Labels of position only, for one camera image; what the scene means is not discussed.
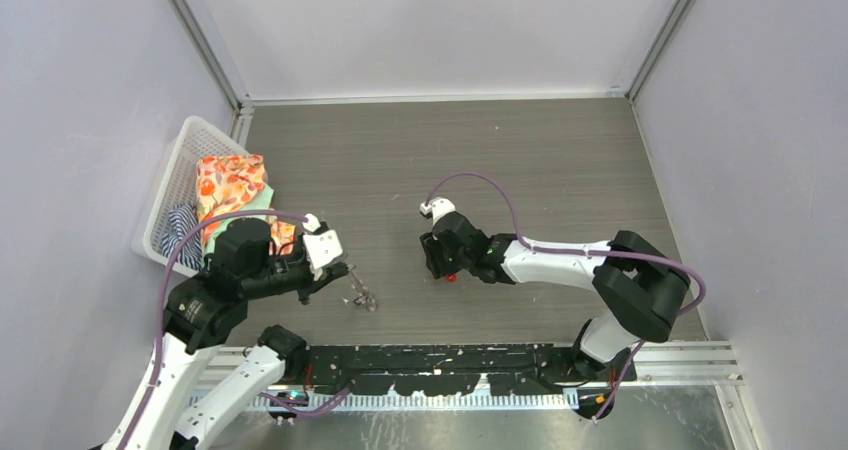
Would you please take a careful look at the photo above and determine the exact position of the silver perforated keyring plate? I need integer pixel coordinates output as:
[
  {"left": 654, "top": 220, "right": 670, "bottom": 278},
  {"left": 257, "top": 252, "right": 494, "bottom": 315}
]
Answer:
[{"left": 347, "top": 264, "right": 378, "bottom": 312}]

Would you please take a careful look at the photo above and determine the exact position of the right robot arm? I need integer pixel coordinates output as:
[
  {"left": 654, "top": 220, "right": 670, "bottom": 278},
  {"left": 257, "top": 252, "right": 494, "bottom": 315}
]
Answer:
[{"left": 420, "top": 209, "right": 690, "bottom": 381}]

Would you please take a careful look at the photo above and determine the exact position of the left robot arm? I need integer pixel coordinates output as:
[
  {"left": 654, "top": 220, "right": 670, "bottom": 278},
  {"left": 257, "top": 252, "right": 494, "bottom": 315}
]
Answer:
[{"left": 102, "top": 210, "right": 349, "bottom": 449}]

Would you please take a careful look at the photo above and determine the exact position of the mint green cloth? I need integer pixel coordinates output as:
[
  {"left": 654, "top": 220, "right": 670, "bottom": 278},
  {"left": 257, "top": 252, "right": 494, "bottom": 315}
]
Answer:
[{"left": 204, "top": 185, "right": 274, "bottom": 254}]

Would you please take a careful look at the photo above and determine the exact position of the orange floral cloth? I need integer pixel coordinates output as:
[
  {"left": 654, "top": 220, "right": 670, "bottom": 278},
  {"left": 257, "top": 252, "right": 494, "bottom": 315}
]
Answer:
[{"left": 195, "top": 155, "right": 295, "bottom": 255}]

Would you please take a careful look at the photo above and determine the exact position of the blue striped cloth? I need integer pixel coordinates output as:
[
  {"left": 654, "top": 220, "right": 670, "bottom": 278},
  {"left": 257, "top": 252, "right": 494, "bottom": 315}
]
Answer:
[{"left": 161, "top": 203, "right": 203, "bottom": 270}]

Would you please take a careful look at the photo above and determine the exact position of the white plastic basket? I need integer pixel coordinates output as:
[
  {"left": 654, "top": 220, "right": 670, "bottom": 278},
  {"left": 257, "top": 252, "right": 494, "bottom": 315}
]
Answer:
[{"left": 131, "top": 116, "right": 247, "bottom": 265}]

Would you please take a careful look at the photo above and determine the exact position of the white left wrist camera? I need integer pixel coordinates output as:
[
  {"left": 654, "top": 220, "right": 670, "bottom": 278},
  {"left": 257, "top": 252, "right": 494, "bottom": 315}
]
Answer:
[{"left": 302, "top": 214, "right": 346, "bottom": 281}]

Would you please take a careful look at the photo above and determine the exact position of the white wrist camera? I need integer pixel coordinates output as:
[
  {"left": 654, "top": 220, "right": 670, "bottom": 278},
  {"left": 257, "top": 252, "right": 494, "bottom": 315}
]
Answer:
[
  {"left": 302, "top": 214, "right": 346, "bottom": 281},
  {"left": 419, "top": 197, "right": 456, "bottom": 228}
]

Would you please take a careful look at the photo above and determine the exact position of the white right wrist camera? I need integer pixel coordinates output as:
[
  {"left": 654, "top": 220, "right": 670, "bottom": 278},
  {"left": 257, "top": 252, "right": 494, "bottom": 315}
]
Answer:
[{"left": 419, "top": 197, "right": 456, "bottom": 228}]

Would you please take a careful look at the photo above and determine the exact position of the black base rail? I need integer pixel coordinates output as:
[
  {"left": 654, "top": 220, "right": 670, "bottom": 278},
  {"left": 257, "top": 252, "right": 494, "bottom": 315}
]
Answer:
[{"left": 278, "top": 343, "right": 637, "bottom": 397}]

